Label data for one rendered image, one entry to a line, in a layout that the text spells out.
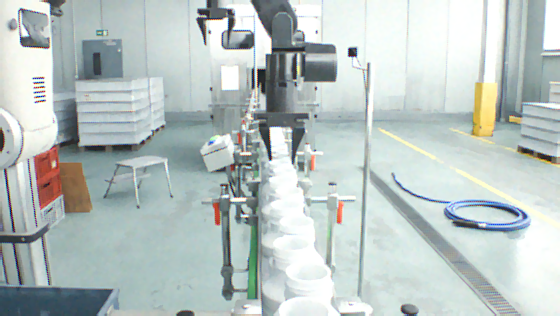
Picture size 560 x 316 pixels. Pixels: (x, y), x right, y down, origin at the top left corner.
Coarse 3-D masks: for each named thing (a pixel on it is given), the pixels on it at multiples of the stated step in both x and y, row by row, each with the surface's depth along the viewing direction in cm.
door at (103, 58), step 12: (84, 48) 1039; (96, 48) 1042; (108, 48) 1043; (120, 48) 1043; (84, 60) 1045; (96, 60) 1048; (108, 60) 1049; (120, 60) 1050; (84, 72) 1051; (96, 72) 1054; (108, 72) 1055; (120, 72) 1055
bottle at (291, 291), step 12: (300, 264) 36; (312, 264) 36; (288, 276) 34; (300, 276) 36; (312, 276) 36; (324, 276) 35; (288, 288) 34; (300, 288) 33; (312, 288) 33; (324, 288) 33; (324, 300) 34; (276, 312) 36; (336, 312) 36
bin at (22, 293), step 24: (0, 288) 73; (24, 288) 73; (48, 288) 73; (72, 288) 73; (96, 288) 73; (0, 312) 73; (24, 312) 74; (48, 312) 74; (72, 312) 74; (96, 312) 74; (120, 312) 69; (144, 312) 70; (168, 312) 70; (216, 312) 70
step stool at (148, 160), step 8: (128, 160) 434; (136, 160) 434; (144, 160) 434; (152, 160) 434; (160, 160) 435; (136, 168) 411; (120, 176) 450; (128, 176) 450; (136, 176) 450; (144, 176) 457; (168, 176) 446; (168, 184) 447; (136, 192) 412
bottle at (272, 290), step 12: (276, 240) 41; (288, 240) 42; (300, 240) 42; (276, 252) 39; (288, 252) 39; (300, 252) 39; (312, 252) 40; (276, 264) 40; (288, 264) 39; (276, 276) 40; (264, 288) 40; (276, 288) 39; (264, 300) 40; (276, 300) 39; (264, 312) 40
